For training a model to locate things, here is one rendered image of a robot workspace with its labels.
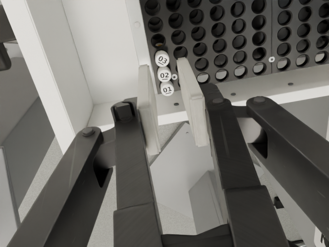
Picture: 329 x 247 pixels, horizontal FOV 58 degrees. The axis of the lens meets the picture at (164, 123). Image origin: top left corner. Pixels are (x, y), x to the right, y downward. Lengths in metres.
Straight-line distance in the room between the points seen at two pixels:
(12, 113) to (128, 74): 0.52
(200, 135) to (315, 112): 0.39
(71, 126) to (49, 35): 0.08
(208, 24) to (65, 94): 0.14
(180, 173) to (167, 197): 0.17
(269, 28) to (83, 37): 0.19
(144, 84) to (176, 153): 1.21
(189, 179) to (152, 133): 1.32
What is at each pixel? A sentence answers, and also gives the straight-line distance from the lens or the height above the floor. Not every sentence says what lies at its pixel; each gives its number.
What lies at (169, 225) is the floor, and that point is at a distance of 1.74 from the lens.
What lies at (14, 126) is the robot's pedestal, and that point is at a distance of 0.77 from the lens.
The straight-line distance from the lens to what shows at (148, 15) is 0.27.
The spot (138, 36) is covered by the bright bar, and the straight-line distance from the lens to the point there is 0.32.
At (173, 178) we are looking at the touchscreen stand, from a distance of 1.46.
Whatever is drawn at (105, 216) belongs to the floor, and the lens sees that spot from 1.68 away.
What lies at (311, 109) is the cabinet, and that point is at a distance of 0.55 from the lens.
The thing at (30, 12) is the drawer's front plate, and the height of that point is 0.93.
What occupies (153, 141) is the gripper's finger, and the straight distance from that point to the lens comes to 0.16.
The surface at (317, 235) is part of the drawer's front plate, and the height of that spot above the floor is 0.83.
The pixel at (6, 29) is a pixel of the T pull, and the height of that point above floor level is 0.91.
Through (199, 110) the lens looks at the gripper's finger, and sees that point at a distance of 0.15.
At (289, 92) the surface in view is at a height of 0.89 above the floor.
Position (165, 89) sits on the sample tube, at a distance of 0.27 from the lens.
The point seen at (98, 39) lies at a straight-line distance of 0.34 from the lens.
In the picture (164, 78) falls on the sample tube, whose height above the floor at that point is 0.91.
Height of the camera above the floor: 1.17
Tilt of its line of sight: 61 degrees down
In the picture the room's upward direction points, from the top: 172 degrees clockwise
